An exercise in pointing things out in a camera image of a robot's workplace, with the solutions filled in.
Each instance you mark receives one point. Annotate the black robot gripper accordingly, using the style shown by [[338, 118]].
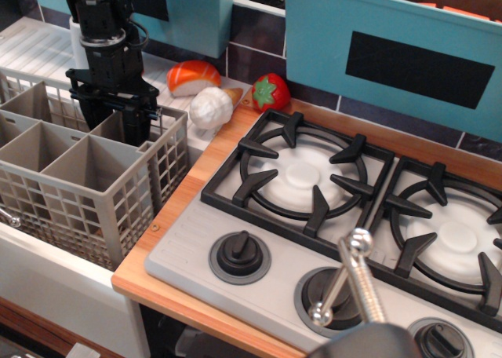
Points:
[[114, 82]]

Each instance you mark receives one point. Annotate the grey plastic drying rack basket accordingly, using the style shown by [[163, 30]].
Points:
[[92, 195]]

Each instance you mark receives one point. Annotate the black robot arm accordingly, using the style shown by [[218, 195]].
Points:
[[108, 23]]

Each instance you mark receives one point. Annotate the white toy sink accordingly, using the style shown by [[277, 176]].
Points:
[[51, 295]]

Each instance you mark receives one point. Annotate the grey toy faucet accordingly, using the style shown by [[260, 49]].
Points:
[[78, 50]]

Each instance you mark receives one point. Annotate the salmon sushi toy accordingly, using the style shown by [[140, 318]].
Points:
[[190, 77]]

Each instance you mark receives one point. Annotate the white ice cream cone toy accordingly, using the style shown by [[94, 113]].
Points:
[[213, 107]]

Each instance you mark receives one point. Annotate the teal bin left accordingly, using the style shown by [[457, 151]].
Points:
[[200, 26]]

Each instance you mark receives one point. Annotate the small silver metal rod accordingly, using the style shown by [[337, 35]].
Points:
[[13, 221]]

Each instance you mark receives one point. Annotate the red strawberry toy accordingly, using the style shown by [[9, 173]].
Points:
[[270, 92]]

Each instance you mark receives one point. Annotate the left black stove knob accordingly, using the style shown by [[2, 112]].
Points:
[[240, 258]]

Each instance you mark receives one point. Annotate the left black burner grate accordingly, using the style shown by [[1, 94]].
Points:
[[301, 181]]

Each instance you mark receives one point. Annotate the black burner grate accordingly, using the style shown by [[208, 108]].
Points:
[[301, 181], [438, 237]]

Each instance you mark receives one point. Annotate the grey toy stove top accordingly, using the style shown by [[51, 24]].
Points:
[[298, 277]]

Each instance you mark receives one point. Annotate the silver metal clamp screw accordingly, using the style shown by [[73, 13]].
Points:
[[354, 248]]

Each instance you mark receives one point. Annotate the large teal bin right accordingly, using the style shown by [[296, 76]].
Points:
[[432, 64]]

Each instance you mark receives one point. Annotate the right black burner grate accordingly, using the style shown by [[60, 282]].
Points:
[[438, 237]]

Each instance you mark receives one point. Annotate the right black stove knob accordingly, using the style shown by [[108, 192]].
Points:
[[437, 338]]

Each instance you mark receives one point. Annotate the black clamp mount base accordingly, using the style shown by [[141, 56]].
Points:
[[370, 340]]

